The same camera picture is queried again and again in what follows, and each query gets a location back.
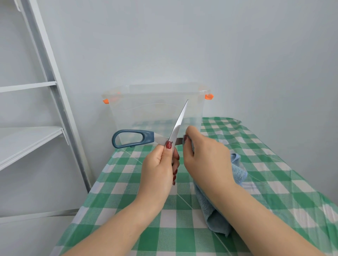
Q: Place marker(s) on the white metal shelf rack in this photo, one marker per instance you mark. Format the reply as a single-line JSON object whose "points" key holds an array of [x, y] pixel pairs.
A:
{"points": [[26, 142]]}

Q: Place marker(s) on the person's left forearm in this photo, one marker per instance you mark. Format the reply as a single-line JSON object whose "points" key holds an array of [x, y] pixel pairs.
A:
{"points": [[105, 237]]}

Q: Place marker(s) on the person's right forearm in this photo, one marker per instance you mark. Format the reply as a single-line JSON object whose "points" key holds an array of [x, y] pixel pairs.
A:
{"points": [[269, 232]]}

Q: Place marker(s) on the clear plastic storage box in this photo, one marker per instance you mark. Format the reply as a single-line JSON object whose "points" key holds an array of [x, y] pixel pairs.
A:
{"points": [[132, 116]]}

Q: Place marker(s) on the person's left hand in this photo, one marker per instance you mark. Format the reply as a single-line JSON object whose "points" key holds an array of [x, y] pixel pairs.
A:
{"points": [[155, 176]]}

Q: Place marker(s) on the blue microfibre cloth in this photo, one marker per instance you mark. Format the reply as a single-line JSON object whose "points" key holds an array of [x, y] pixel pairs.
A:
{"points": [[216, 219]]}

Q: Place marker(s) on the green white checkered tablecloth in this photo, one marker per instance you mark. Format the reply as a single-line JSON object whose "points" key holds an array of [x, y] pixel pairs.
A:
{"points": [[182, 232]]}

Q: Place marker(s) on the person's right hand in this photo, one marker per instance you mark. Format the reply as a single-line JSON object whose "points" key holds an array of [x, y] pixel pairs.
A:
{"points": [[211, 163]]}

